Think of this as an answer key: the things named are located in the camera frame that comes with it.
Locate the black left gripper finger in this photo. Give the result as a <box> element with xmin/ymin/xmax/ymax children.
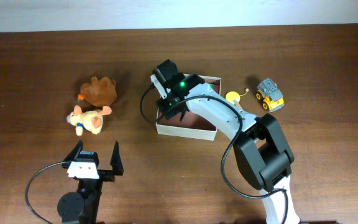
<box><xmin>63</xmin><ymin>140</ymin><xmax>83</xmax><ymax>162</ymax></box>
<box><xmin>110</xmin><ymin>141</ymin><xmax>124</xmax><ymax>175</ymax></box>

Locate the white box with maroon interior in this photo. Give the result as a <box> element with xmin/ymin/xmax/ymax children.
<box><xmin>155</xmin><ymin>88</ymin><xmax>218</xmax><ymax>141</ymax></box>

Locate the cream plush mouse toy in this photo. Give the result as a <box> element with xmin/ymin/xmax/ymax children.
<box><xmin>66</xmin><ymin>105</ymin><xmax>112</xmax><ymax>136</ymax></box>

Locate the yellow wooden rattle drum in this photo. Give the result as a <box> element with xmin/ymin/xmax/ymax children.
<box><xmin>225</xmin><ymin>88</ymin><xmax>249</xmax><ymax>110</ymax></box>

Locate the yellow and grey toy truck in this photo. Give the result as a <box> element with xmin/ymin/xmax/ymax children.
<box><xmin>255</xmin><ymin>78</ymin><xmax>285</xmax><ymax>112</ymax></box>

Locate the colourful puzzle cube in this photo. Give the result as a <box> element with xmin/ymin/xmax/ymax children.
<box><xmin>209</xmin><ymin>83</ymin><xmax>219</xmax><ymax>93</ymax></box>

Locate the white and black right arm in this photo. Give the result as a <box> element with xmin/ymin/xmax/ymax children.
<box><xmin>150</xmin><ymin>59</ymin><xmax>301</xmax><ymax>223</ymax></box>

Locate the brown plush toy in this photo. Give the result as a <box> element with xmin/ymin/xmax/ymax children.
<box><xmin>78</xmin><ymin>77</ymin><xmax>117</xmax><ymax>107</ymax></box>

